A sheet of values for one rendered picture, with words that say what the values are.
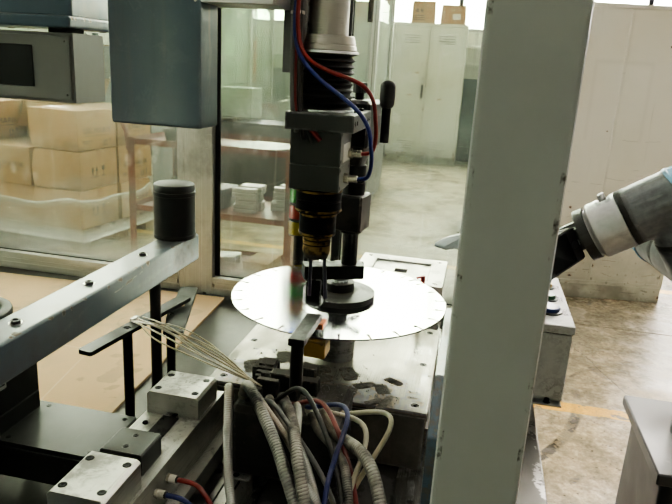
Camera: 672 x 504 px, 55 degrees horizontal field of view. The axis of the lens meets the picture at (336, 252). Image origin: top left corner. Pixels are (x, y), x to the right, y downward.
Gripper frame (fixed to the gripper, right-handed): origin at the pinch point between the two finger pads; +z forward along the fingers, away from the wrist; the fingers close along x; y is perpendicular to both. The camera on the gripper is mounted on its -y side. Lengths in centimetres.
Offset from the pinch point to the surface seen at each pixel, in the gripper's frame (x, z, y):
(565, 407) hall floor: -92, 40, 169
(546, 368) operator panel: -21.6, -1.3, 19.7
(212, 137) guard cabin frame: 47, 47, 36
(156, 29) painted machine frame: 44, 7, -28
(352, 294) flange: 6.1, 14.4, -1.1
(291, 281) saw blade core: 11.8, 25.1, 2.4
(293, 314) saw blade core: 8.1, 19.4, -10.4
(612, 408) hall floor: -102, 26, 178
